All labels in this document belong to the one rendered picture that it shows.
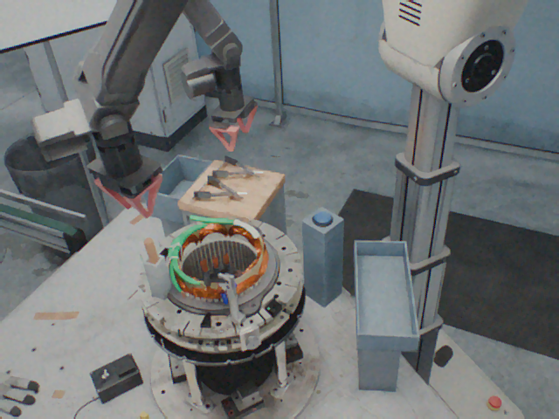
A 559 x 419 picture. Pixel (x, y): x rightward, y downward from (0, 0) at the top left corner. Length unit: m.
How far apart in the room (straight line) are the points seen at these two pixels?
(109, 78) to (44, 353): 0.94
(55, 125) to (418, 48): 0.62
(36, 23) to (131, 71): 1.23
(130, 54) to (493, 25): 0.62
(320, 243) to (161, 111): 2.28
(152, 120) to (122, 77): 2.79
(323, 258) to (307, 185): 1.84
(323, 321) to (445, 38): 0.74
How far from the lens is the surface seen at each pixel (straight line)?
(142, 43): 0.64
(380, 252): 1.21
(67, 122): 0.79
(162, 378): 1.32
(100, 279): 1.61
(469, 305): 2.53
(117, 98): 0.71
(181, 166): 1.52
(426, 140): 1.16
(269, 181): 1.36
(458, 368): 2.01
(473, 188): 3.20
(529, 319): 2.56
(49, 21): 1.91
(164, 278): 1.04
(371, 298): 1.13
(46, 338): 1.52
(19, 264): 3.03
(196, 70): 1.20
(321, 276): 1.35
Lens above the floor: 1.86
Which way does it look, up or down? 38 degrees down
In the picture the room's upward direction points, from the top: 4 degrees counter-clockwise
